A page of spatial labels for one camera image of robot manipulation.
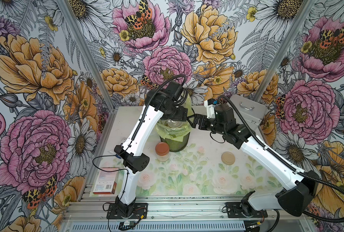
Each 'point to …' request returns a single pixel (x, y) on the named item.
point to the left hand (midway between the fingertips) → (176, 121)
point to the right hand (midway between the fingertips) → (192, 123)
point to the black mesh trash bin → (176, 145)
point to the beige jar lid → (228, 158)
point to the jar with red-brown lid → (162, 151)
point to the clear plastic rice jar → (173, 123)
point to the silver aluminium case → (251, 110)
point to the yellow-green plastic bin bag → (177, 134)
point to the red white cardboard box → (106, 181)
